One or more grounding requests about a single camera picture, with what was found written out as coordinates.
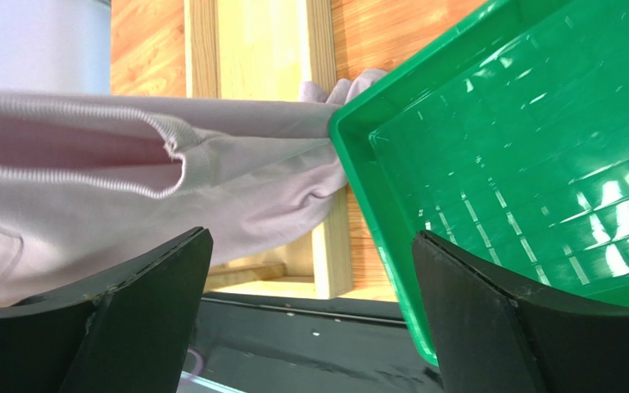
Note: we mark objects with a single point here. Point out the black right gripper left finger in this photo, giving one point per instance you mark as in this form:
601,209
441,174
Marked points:
125,329

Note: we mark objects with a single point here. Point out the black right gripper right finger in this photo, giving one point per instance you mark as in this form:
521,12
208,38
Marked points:
497,331

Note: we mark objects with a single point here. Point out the lilac ribbed tank top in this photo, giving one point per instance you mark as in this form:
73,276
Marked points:
88,182

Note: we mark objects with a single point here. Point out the green plastic tray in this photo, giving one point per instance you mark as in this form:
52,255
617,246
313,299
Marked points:
508,136

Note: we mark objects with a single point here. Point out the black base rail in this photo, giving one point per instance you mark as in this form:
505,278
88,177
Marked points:
276,344

